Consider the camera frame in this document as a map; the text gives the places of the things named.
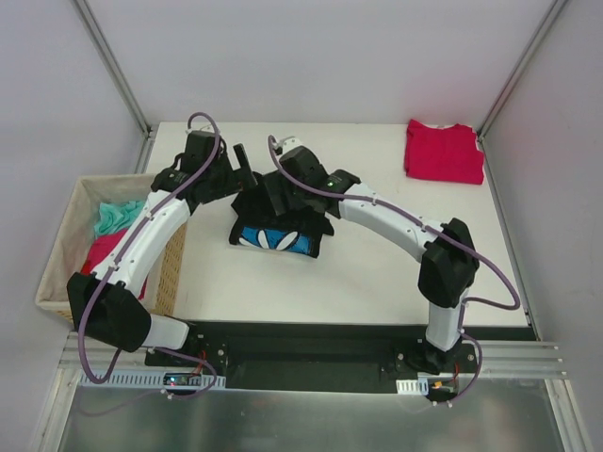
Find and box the black flower print t-shirt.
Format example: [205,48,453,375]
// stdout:
[229,171,334,259]

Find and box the wicker laundry basket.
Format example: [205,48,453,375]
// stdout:
[35,174,187,321]

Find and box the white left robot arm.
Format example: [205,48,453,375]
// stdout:
[67,130,257,366]

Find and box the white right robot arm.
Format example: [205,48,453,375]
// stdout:
[268,136,480,372]

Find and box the teal t-shirt in basket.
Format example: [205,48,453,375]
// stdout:
[94,201,144,238]

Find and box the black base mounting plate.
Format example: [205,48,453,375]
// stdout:
[144,321,477,394]

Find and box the left aluminium frame post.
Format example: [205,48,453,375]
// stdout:
[71,0,155,138]

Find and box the aluminium frame post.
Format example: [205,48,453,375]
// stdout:
[477,0,570,142]
[71,0,155,138]

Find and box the left white cable duct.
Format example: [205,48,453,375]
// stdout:
[79,370,226,391]

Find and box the white cable duct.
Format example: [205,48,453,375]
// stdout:
[396,378,459,396]
[79,370,226,391]

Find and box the right white cable duct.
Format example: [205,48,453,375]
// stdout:
[396,378,459,396]

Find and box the aluminium front rail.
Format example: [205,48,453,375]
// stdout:
[58,332,569,379]

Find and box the right aluminium frame post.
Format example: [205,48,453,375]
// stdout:
[477,0,570,142]

